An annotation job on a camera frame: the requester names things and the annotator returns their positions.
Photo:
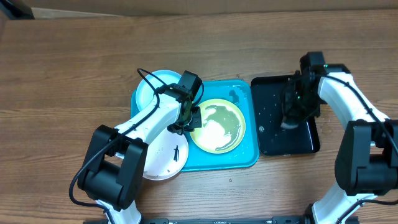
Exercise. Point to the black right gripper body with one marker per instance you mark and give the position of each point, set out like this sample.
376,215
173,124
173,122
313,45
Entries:
306,102

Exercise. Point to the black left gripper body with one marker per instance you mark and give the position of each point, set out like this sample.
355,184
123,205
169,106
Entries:
185,123

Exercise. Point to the green sponge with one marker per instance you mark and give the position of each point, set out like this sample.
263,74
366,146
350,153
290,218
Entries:
289,125

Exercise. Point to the yellow plate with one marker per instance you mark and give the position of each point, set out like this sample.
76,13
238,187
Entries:
223,127

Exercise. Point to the light blue plate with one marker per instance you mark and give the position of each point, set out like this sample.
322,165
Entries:
145,94

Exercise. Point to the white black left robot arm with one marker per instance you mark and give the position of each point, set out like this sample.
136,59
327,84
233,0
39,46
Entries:
112,170

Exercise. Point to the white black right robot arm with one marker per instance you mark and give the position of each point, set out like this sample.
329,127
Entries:
366,164

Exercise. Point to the black rectangular tray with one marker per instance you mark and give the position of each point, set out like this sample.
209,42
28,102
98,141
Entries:
272,139

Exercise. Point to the teal plastic tray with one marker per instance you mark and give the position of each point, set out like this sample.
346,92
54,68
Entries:
246,153

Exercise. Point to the pink white plate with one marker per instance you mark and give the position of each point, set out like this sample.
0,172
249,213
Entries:
166,156

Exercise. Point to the brown cardboard backdrop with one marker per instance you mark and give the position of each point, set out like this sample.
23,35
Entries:
199,7

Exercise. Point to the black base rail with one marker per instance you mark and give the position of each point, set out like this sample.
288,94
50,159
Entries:
273,220

